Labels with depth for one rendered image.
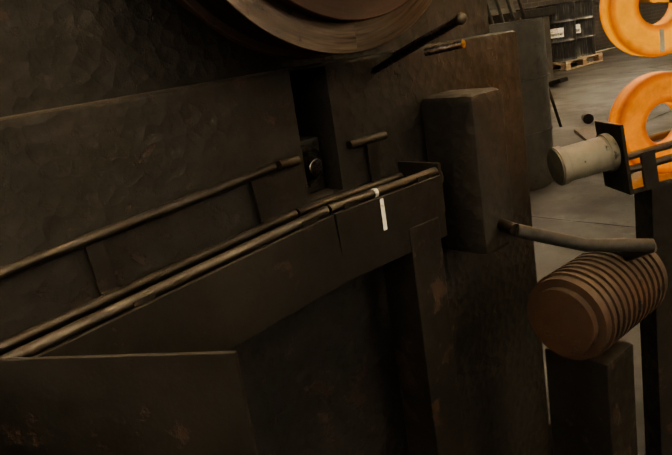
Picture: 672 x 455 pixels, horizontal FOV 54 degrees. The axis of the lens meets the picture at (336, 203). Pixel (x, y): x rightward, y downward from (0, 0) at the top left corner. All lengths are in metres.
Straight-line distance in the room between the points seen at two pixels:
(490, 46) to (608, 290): 0.44
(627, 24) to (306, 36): 0.51
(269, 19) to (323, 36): 0.07
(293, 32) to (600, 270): 0.56
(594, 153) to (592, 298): 0.22
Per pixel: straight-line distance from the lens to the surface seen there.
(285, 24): 0.72
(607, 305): 0.97
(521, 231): 0.96
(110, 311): 0.63
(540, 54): 3.60
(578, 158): 1.03
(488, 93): 0.96
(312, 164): 0.87
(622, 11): 1.06
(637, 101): 1.08
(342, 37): 0.77
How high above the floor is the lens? 0.89
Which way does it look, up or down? 13 degrees down
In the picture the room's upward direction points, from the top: 9 degrees counter-clockwise
